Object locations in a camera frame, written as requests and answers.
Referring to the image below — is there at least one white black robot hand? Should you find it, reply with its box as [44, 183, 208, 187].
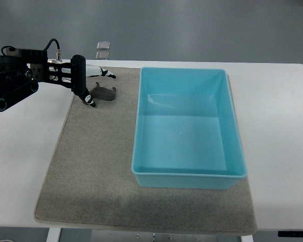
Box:
[77, 65, 116, 107]

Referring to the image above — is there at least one brown toy hippo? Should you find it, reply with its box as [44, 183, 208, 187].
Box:
[89, 82, 117, 101]

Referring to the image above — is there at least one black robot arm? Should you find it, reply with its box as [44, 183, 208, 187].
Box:
[0, 45, 95, 112]

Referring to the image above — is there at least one blue plastic box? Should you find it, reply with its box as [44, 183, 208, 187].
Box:
[131, 67, 247, 190]

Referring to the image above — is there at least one upper clear floor plate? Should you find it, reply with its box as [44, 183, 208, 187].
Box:
[96, 41, 110, 50]

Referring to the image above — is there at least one grey felt mat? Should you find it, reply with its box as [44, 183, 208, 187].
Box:
[34, 68, 257, 235]

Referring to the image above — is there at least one black table control panel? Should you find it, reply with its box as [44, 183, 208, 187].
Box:
[278, 230, 303, 238]

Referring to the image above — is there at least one white table leg frame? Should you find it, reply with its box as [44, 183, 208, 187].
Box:
[46, 228, 254, 242]

